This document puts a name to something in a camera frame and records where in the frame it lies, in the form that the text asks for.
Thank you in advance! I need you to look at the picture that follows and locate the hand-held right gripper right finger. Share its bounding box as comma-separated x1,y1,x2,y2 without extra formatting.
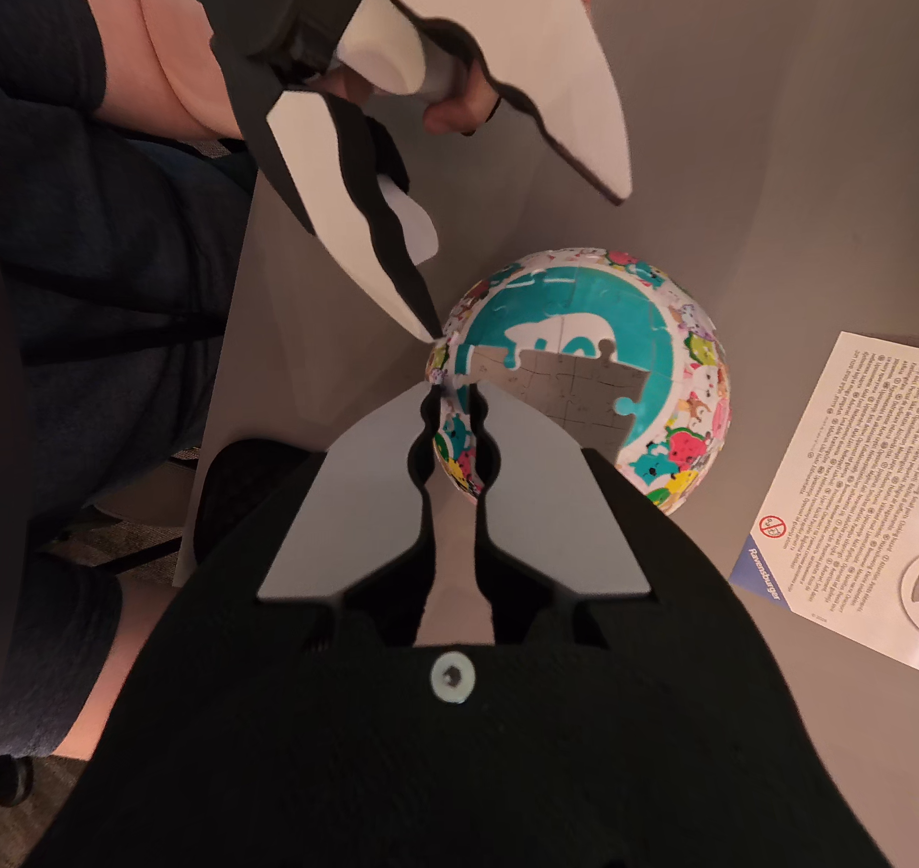
469,383,654,608

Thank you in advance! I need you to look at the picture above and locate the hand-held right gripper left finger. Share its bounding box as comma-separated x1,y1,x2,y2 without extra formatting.
256,383,442,608

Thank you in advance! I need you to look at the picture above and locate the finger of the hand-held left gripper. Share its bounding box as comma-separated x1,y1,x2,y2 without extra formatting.
266,89,444,345
384,0,634,207

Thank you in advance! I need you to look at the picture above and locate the colourful puzzle ball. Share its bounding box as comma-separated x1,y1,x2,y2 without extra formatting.
426,246,735,519

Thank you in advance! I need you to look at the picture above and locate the person's left forearm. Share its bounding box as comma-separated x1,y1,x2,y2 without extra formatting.
57,0,248,143

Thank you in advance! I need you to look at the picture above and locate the person's right forearm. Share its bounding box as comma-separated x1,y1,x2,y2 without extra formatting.
54,579,175,763

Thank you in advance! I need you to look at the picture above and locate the person's left hand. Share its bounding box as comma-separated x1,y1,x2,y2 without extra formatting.
323,60,502,138

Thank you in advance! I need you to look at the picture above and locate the person in dark shirt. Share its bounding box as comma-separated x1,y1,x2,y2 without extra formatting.
0,0,261,759

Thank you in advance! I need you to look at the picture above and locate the printed instruction leaflet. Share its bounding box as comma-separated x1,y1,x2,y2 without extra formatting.
728,331,919,672

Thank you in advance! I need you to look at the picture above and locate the black chair caster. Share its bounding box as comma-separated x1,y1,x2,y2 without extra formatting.
0,755,35,809

